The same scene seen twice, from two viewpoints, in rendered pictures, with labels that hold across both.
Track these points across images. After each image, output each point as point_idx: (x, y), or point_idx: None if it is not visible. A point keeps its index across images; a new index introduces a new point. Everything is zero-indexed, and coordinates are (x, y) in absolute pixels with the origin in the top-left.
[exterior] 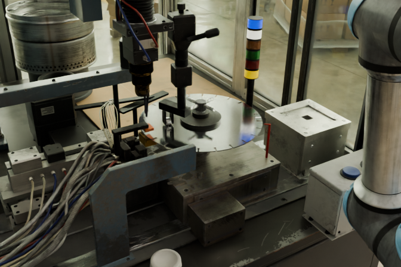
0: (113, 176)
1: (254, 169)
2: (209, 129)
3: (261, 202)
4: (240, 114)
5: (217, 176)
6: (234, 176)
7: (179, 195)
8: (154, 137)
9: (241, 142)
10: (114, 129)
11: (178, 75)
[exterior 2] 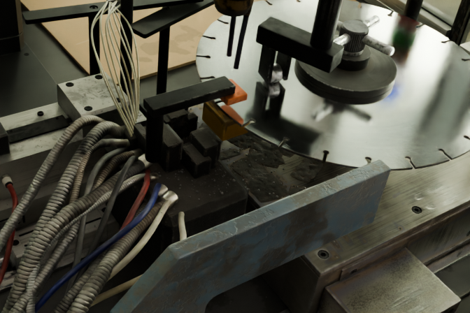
0: (184, 270)
1: (464, 195)
2: (376, 100)
3: (460, 261)
4: (433, 59)
5: (386, 214)
6: (425, 213)
7: (307, 265)
8: (249, 119)
9: (466, 141)
10: (151, 96)
11: None
